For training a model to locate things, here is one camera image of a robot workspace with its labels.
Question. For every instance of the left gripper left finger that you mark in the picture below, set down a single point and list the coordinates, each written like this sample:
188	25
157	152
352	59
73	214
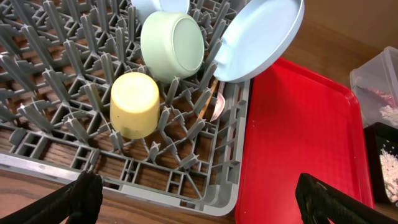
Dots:
77	202

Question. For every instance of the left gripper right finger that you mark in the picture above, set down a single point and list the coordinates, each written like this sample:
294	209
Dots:
320	203

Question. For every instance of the rice food waste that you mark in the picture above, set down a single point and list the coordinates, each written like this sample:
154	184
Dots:
388	159

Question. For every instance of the yellow cup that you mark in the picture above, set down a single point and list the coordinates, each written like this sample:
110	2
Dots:
134	105

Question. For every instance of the red snack wrapper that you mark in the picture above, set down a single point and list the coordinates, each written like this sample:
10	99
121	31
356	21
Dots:
377	96

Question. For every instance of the large light blue plate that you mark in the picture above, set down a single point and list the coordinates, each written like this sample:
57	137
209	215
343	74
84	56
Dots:
257	37

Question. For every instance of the green bowl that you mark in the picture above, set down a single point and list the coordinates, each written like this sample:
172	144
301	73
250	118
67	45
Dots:
172	45

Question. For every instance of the wooden chopstick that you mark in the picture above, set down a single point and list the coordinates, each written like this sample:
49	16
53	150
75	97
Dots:
203	110

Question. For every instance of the grey dishwasher rack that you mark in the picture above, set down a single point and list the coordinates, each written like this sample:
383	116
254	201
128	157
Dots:
59	60

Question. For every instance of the red plastic tray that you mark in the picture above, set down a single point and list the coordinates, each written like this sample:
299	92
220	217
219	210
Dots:
299	122

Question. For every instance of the black tray bin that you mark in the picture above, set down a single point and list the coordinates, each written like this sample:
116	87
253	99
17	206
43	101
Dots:
379	136

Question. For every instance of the clear plastic bin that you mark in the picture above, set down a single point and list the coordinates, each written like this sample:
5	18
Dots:
380	73

